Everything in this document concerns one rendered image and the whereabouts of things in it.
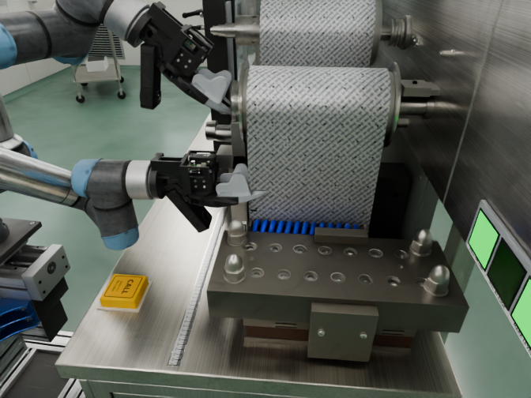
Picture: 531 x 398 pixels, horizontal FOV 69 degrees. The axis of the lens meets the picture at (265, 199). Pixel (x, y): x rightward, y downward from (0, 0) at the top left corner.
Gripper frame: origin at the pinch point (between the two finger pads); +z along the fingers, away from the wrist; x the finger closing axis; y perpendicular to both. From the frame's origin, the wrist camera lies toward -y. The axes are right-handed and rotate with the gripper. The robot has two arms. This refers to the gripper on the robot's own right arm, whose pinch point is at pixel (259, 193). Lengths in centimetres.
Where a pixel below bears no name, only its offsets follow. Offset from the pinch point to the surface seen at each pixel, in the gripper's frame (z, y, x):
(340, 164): 14.5, 7.0, -0.3
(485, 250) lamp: 29.2, 8.9, -25.4
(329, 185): 13.1, 2.8, -0.3
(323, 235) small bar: 12.2, -4.4, -6.4
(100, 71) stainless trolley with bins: -250, -83, 429
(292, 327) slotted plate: 7.3, -14.5, -18.8
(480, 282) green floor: 109, -109, 99
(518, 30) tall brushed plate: 30.0, 31.5, -15.5
